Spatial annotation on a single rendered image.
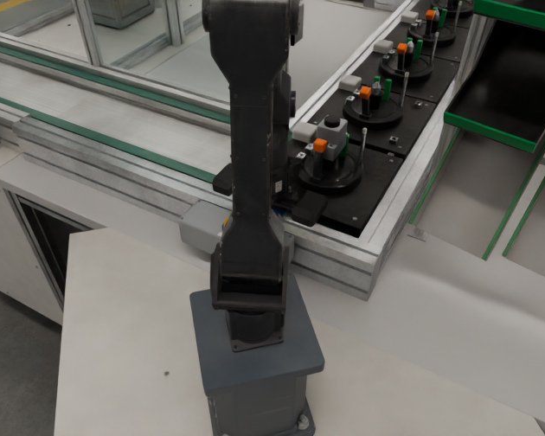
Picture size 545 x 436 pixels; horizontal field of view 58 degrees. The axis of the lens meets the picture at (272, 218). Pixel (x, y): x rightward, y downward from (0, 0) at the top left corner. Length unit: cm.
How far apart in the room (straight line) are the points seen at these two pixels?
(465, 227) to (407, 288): 17
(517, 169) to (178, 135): 75
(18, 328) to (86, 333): 123
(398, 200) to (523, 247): 24
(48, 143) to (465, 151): 88
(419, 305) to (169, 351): 45
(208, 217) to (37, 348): 125
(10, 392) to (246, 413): 139
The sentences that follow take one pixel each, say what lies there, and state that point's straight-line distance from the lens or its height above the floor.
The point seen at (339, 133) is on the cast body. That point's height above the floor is 108.
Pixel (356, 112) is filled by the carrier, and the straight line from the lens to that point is 117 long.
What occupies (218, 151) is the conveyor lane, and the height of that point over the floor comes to 92.
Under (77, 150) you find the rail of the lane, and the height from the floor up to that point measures 96.
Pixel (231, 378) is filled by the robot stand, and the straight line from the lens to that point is 61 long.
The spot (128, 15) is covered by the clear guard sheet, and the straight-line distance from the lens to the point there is 135.
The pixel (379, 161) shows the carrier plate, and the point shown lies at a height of 97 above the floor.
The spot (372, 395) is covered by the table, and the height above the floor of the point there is 86.
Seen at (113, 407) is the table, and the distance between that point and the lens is 85.
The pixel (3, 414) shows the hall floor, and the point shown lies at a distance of 196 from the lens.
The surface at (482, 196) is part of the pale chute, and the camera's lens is 89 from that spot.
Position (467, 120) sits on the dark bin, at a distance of 77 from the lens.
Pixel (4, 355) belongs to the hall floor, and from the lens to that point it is 210.
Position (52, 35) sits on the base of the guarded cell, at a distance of 202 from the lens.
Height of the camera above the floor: 159
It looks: 43 degrees down
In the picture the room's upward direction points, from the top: straight up
